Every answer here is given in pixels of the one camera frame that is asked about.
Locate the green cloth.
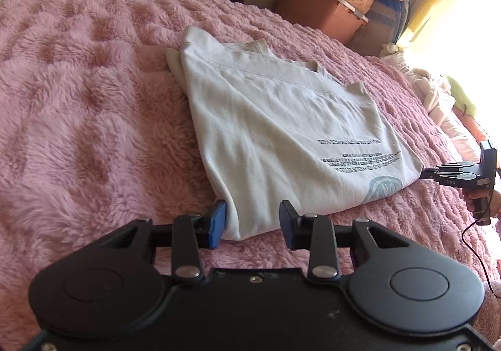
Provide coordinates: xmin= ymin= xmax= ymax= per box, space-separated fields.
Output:
xmin=444 ymin=75 xmax=479 ymax=119

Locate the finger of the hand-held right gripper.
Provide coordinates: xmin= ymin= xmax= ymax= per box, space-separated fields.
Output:
xmin=432 ymin=161 xmax=477 ymax=172
xmin=420 ymin=169 xmax=477 ymax=180

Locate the brown plastic storage box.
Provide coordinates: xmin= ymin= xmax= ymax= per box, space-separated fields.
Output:
xmin=274 ymin=0 xmax=369 ymax=43

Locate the person's right hand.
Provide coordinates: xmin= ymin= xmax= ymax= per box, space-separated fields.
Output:
xmin=463 ymin=187 xmax=501 ymax=219

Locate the black cable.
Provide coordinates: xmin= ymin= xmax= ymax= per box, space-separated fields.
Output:
xmin=461 ymin=216 xmax=495 ymax=293

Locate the white printed sweatshirt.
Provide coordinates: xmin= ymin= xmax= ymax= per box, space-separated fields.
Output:
xmin=165 ymin=26 xmax=425 ymax=241

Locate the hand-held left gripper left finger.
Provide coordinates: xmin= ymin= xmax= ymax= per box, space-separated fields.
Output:
xmin=95 ymin=200 xmax=228 ymax=284

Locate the blue storage bag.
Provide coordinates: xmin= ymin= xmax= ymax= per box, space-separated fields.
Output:
xmin=348 ymin=0 xmax=410 ymax=47

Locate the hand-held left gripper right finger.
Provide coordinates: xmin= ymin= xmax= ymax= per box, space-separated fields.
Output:
xmin=279 ymin=200 xmax=410 ymax=283

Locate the pink fluffy blanket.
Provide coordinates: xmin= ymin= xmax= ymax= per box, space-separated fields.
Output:
xmin=0 ymin=0 xmax=501 ymax=351

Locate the pile of white cloth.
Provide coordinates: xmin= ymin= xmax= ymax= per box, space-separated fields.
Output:
xmin=379 ymin=42 xmax=490 ymax=150

